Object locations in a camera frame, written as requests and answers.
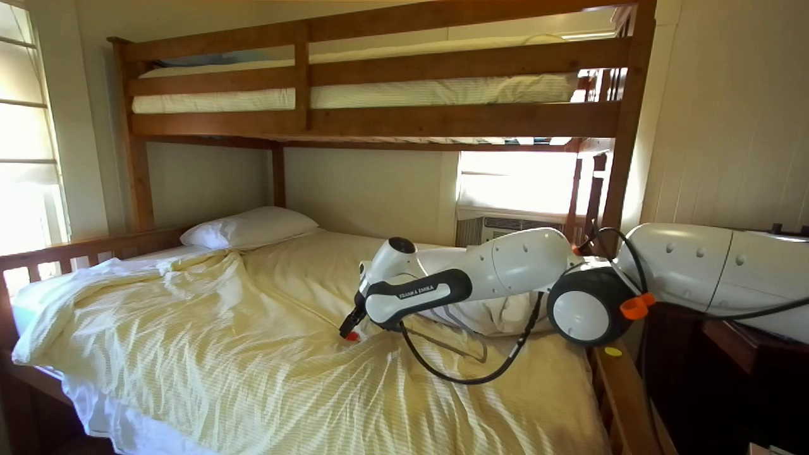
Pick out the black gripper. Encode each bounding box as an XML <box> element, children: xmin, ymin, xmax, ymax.
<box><xmin>335</xmin><ymin>290</ymin><xmax>372</xmax><ymax>343</ymax></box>

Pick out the yellow striped bed sheet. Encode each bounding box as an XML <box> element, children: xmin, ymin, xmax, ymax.
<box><xmin>11</xmin><ymin>228</ymin><xmax>615</xmax><ymax>455</ymax></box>

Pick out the white plump pillow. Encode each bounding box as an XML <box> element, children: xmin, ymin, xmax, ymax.
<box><xmin>176</xmin><ymin>205</ymin><xmax>323</xmax><ymax>254</ymax></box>

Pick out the window air conditioner unit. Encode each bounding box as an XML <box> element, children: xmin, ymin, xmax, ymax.
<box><xmin>458</xmin><ymin>210</ymin><xmax>572</xmax><ymax>248</ymax></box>

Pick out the white fitted mattress sheet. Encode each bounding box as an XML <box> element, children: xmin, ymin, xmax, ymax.
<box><xmin>47</xmin><ymin>360</ymin><xmax>222</xmax><ymax>455</ymax></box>

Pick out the bunk mattress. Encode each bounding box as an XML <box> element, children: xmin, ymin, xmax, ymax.
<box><xmin>129</xmin><ymin>5</ymin><xmax>627</xmax><ymax>119</ymax></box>

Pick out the white window blind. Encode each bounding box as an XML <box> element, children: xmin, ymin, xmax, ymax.
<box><xmin>0</xmin><ymin>0</ymin><xmax>71</xmax><ymax>257</ymax></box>

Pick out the dark wooden desk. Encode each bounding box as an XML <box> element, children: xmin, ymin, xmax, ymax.
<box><xmin>634</xmin><ymin>298</ymin><xmax>809</xmax><ymax>455</ymax></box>

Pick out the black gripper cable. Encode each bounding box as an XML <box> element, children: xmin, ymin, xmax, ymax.
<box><xmin>394</xmin><ymin>288</ymin><xmax>550</xmax><ymax>389</ymax></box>

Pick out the wooden bunk bed frame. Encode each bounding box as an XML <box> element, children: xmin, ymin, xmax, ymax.
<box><xmin>0</xmin><ymin>0</ymin><xmax>679</xmax><ymax>455</ymax></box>

